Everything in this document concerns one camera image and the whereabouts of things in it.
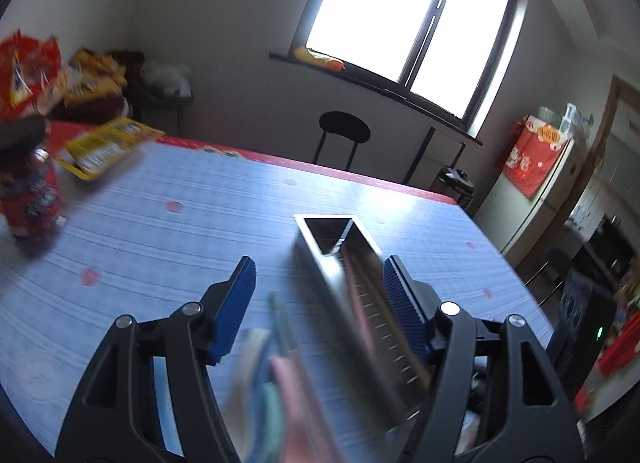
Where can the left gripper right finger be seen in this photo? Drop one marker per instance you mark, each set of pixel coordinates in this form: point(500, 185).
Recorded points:
point(415, 304)

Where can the blue plaid tablecloth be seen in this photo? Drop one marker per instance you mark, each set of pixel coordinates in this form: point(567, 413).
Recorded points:
point(159, 229)

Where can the window with dark frame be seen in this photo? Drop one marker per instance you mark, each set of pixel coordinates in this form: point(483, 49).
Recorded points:
point(443, 58)

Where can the red cloth on fridge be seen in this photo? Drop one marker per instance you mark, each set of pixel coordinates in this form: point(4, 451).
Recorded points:
point(532, 150)

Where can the red label snack jar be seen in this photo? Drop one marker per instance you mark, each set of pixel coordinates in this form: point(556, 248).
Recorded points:
point(30, 199)

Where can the green spoon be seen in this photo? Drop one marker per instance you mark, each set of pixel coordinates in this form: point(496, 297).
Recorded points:
point(270, 423)

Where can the cream white spoon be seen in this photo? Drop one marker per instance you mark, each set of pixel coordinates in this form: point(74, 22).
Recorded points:
point(237, 410)

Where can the pink spoon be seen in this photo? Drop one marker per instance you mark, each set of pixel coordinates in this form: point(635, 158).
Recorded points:
point(307, 438)

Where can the white plastic bag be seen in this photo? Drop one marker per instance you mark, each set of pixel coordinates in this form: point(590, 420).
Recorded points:
point(172, 80)

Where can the yellow snack tray pack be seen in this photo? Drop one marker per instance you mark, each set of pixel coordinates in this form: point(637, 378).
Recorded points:
point(91, 155)

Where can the yellow orange bag on sill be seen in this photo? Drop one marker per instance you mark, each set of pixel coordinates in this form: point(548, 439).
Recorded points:
point(318, 60)

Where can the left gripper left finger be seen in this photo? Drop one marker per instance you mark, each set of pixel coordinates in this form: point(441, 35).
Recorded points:
point(224, 304)

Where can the yellow snack bags pile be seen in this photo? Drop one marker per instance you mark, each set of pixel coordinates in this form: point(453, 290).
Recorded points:
point(100, 76)

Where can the steel utensil tray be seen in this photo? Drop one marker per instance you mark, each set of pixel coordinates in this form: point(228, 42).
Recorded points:
point(392, 383)

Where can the white refrigerator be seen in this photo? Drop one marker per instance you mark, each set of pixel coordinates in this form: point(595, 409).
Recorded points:
point(514, 223)

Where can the red snack bag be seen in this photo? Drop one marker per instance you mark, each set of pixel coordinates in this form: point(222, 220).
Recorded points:
point(33, 76)

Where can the black round stool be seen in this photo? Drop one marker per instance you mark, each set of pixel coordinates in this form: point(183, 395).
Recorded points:
point(345, 125)

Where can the folded black frame table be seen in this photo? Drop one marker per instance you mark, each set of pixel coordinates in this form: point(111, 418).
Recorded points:
point(437, 150)

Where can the black rice cooker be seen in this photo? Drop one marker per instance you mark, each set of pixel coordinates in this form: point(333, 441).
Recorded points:
point(454, 183)

